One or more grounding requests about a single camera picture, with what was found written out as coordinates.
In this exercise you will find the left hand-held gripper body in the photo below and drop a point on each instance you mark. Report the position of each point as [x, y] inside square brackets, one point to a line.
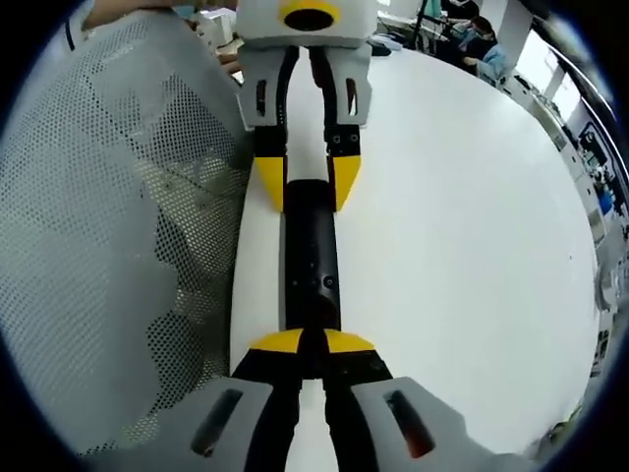
[260, 22]

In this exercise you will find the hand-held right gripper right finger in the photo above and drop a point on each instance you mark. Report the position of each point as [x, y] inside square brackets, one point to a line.
[393, 428]

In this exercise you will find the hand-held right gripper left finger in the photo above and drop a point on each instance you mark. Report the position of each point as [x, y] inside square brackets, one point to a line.
[221, 428]

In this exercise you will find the black remote control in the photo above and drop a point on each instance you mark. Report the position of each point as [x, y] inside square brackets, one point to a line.
[309, 246]

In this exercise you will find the grey mesh office chair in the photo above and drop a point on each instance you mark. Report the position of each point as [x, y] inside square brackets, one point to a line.
[98, 221]

